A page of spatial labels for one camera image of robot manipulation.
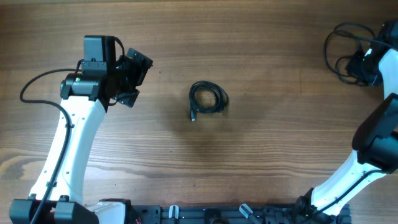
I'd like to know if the black USB cable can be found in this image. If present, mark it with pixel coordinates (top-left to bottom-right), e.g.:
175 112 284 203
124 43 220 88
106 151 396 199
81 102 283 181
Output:
323 21 379 87
188 80 230 123

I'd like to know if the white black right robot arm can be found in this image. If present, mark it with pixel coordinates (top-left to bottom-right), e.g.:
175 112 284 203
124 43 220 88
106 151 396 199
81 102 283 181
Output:
290 19 397 223

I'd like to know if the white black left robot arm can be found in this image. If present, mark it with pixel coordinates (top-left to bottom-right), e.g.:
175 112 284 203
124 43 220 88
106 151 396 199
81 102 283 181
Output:
9 35 153 223

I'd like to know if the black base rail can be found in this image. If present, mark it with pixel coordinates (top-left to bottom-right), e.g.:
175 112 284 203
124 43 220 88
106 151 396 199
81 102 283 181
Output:
129 204 352 224

